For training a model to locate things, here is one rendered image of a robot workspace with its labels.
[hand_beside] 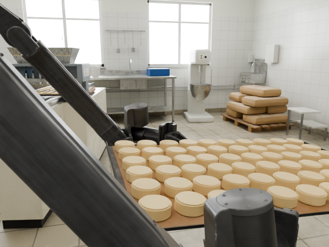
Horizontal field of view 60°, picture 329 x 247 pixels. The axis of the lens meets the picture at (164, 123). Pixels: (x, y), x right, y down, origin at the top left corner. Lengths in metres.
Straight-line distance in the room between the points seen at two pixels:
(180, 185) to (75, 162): 0.28
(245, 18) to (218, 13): 0.63
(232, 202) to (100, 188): 0.13
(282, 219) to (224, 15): 6.35
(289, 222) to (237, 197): 0.11
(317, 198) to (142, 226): 0.36
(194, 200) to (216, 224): 0.16
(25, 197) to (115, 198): 2.07
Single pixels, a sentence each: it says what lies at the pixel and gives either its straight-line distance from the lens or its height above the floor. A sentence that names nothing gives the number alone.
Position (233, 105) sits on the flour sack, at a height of 0.38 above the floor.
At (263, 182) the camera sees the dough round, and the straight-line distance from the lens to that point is 0.57.
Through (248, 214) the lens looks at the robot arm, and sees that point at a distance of 0.29.
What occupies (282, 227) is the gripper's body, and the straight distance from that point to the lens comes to 0.42.
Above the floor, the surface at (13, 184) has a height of 0.37.
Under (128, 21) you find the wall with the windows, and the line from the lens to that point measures 6.05.
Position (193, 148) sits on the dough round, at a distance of 0.71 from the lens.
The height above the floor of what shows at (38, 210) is 0.16.
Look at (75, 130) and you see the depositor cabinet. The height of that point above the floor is 0.58.
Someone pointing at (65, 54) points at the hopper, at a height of 1.26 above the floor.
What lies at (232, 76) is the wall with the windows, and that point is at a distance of 6.74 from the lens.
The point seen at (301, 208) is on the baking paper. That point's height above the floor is 0.99.
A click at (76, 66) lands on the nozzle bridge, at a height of 1.15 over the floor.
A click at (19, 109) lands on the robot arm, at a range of 0.26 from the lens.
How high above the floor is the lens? 1.24
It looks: 13 degrees down
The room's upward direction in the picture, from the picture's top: straight up
